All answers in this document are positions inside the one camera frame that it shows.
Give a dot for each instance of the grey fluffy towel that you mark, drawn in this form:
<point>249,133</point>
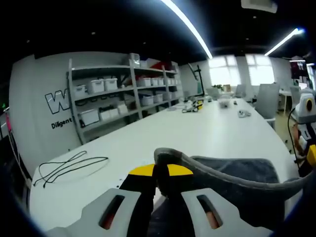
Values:
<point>234,168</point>

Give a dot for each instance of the grey office chair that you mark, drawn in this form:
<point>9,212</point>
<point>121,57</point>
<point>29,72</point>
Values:
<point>266,98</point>

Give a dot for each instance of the distant display screen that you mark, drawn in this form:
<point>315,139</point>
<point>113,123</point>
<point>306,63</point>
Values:
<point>298,69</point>

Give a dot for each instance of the clear plastic bag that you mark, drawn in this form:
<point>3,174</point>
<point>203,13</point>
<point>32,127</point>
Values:
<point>224,103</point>
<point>244,114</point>

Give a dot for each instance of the short ceiling light strip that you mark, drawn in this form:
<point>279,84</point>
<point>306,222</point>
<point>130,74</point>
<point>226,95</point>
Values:
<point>284,42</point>

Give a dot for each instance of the brown cardboard box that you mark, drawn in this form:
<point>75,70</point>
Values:
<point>227,88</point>

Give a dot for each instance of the green potted plant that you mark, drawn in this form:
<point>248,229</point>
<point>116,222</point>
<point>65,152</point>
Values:
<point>217,87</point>

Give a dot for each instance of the black floor stand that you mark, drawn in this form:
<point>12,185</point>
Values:
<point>199,86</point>

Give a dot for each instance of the white yellow gadget pile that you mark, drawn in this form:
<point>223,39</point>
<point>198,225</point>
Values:
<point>193,106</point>

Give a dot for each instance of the pink hanging tag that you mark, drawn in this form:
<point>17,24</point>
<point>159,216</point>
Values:
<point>8,123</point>

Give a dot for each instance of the rows of white storage bins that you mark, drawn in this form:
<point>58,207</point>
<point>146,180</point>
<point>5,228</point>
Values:
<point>96,85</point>

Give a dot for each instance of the grey metal shelf unit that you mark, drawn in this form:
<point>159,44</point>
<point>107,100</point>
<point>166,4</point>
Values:
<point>136,91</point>

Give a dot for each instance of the long ceiling light strip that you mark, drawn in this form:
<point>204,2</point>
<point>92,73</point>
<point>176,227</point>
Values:
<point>195,32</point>

